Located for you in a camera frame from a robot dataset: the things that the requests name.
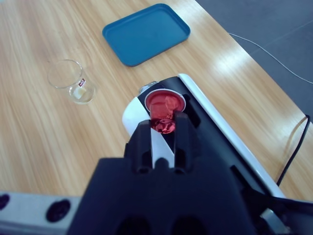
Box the white capsule coffee machine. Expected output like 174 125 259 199
121 73 288 199

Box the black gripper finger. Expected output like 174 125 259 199
124 119 154 173
174 110 196 169

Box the teal plastic tray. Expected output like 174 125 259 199
102 2 191 67

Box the white floor cable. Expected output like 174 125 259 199
228 33 313 85

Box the red coffee capsule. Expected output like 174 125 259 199
144 89 187 135

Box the black power cable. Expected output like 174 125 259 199
276 114 311 187

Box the clear drinking glass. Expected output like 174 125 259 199
47 59 97 105

